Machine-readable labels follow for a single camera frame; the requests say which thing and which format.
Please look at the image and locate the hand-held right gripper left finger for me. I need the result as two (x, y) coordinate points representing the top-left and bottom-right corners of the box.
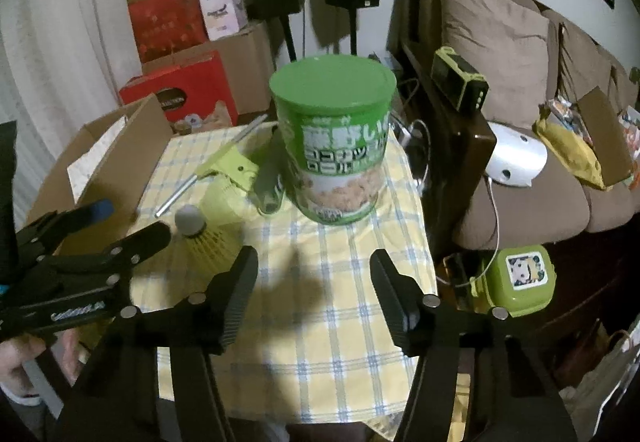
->
(52, 246), (260, 442)

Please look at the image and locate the brown cardboard box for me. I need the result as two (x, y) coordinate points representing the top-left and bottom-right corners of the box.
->
(142, 22), (276, 117)

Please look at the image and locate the large brown sofa cushion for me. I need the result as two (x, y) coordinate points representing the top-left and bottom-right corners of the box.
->
(440, 0), (551, 130)

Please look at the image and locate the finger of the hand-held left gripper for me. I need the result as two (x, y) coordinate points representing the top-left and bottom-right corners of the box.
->
(15, 199), (115, 263)
(40, 221), (174, 320)

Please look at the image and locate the yellow checkered tablecloth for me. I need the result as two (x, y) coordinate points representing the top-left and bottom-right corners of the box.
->
(130, 122), (441, 442)

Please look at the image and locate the brown sofa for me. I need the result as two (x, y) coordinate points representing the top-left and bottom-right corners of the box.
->
(390, 0), (640, 253)

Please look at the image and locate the white curtain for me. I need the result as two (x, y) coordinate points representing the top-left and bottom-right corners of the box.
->
(0, 0), (146, 223)

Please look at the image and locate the flat cardboard piece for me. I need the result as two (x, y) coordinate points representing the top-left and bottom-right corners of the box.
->
(575, 86), (633, 187)

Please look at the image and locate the green cookie can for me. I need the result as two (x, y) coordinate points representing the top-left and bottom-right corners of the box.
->
(268, 56), (398, 224)

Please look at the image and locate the person's left hand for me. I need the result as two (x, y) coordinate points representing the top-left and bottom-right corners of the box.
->
(0, 327), (83, 405)

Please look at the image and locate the white rounded device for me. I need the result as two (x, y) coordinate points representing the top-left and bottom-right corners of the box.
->
(484, 121), (548, 187)

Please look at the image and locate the white cable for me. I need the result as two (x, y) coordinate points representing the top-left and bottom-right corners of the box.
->
(470, 177), (502, 283)

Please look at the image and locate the green and black radio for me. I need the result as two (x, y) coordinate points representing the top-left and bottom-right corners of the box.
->
(431, 46), (488, 113)

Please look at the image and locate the green lunch box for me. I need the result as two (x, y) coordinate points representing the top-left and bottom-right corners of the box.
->
(470, 244), (557, 317)

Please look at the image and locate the colourful snack packet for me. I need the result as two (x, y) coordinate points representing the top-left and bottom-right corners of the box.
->
(540, 96), (596, 129)

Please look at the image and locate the clear plastic bottle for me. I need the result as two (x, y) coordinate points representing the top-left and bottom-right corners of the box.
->
(254, 122), (291, 217)

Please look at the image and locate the small white box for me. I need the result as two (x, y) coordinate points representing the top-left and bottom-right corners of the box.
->
(198, 0), (249, 41)

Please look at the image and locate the large red printed box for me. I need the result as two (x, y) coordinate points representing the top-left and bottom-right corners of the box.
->
(119, 50), (240, 135)

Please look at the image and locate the green tool with metal rod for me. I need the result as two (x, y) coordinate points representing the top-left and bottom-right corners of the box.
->
(155, 114), (268, 217)

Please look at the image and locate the yellow shuttlecock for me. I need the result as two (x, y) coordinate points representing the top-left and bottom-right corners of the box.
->
(174, 174), (251, 279)

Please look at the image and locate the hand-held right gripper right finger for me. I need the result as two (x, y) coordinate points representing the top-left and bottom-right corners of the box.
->
(369, 249), (576, 442)

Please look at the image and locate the yellow cloth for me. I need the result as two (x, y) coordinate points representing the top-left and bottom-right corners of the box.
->
(532, 114), (606, 190)

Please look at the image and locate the red patterned box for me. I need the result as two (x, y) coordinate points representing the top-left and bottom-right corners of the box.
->
(127, 0), (213, 65)

